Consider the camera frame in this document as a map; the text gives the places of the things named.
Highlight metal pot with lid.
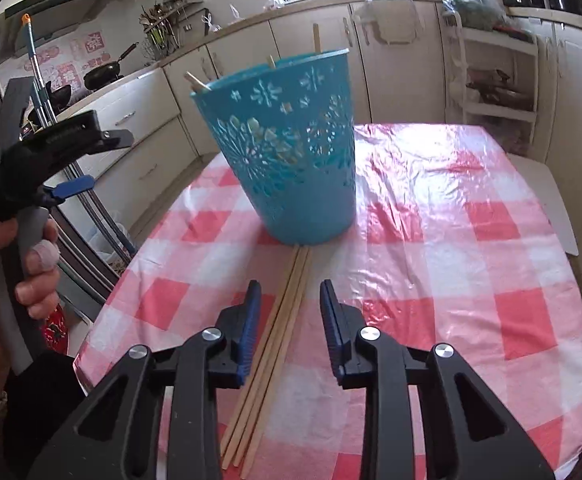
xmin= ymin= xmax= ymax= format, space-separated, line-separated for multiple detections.
xmin=465 ymin=71 xmax=534 ymax=109

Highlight range hood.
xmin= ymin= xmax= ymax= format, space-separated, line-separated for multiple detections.
xmin=0 ymin=0 xmax=144 ymax=56

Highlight cream drawer cabinet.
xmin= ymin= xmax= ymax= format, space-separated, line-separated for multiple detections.
xmin=66 ymin=67 xmax=207 ymax=231

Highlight dark cloth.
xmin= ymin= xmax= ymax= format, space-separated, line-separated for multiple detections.
xmin=1 ymin=350 xmax=94 ymax=480

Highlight red patterned item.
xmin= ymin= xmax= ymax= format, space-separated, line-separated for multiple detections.
xmin=38 ymin=305 xmax=70 ymax=357

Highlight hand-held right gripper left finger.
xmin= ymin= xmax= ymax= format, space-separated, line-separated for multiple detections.
xmin=25 ymin=280 xmax=263 ymax=480

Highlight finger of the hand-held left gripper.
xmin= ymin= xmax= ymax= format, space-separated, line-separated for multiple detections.
xmin=40 ymin=110 xmax=135 ymax=174
xmin=38 ymin=175 xmax=96 ymax=207

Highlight plastic bag of greens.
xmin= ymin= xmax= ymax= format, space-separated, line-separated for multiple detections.
xmin=441 ymin=0 xmax=514 ymax=31

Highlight white finger bandage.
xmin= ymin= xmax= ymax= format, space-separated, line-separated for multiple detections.
xmin=24 ymin=240 xmax=61 ymax=276

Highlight stainless steel refrigerator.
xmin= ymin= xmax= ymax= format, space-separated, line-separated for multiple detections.
xmin=0 ymin=25 xmax=122 ymax=326

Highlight white shelf rack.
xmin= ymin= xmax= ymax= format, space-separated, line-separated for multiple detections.
xmin=443 ymin=10 xmax=542 ymax=158

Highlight pink wall stickers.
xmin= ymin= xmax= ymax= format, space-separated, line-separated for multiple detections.
xmin=18 ymin=30 xmax=107 ymax=88

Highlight person's left hand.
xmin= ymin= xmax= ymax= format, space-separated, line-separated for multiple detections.
xmin=0 ymin=217 xmax=63 ymax=395

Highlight blue perforated plastic basket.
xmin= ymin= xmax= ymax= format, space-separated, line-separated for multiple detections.
xmin=189 ymin=48 xmax=357 ymax=247

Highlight white hanging plastic bag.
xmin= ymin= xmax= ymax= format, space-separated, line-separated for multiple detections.
xmin=353 ymin=0 xmax=425 ymax=46

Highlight white board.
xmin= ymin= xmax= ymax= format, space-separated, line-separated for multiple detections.
xmin=508 ymin=152 xmax=580 ymax=257

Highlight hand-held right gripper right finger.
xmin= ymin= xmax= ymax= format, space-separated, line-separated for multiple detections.
xmin=319 ymin=279 xmax=556 ymax=480

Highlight cream kitchen cabinets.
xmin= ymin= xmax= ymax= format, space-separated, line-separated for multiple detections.
xmin=163 ymin=0 xmax=446 ymax=161

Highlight black wok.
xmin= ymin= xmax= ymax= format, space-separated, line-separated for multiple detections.
xmin=35 ymin=84 xmax=73 ymax=113

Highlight black frying pan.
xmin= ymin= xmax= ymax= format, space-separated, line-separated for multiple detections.
xmin=82 ymin=41 xmax=140 ymax=92

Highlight kitchen utensil rack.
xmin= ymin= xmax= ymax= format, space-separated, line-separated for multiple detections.
xmin=138 ymin=0 xmax=211 ymax=63

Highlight clear plastic bag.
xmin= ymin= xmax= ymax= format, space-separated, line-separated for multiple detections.
xmin=88 ymin=210 xmax=133 ymax=267

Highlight cream tall cabinets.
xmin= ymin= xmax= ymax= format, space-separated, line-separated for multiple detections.
xmin=508 ymin=7 xmax=582 ymax=311

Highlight pink checked plastic tablecloth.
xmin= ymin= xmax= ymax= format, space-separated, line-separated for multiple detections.
xmin=74 ymin=122 xmax=582 ymax=480

